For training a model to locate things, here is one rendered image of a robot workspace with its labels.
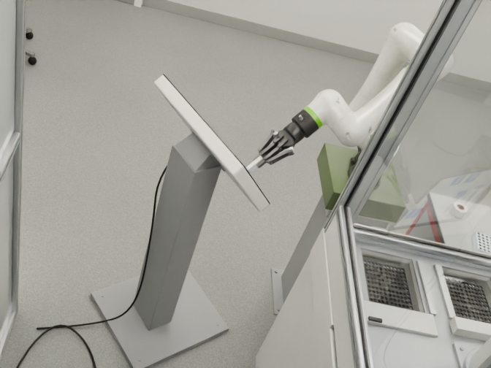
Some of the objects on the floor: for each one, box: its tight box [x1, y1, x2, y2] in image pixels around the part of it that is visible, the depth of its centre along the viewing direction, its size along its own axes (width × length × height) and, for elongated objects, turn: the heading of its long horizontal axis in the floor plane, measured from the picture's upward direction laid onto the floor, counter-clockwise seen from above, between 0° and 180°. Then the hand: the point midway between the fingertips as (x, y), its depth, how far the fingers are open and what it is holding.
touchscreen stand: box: [91, 144, 229, 368], centre depth 241 cm, size 50×45×102 cm
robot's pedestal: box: [271, 177, 332, 315], centre depth 281 cm, size 30×30×76 cm
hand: (255, 164), depth 208 cm, fingers closed
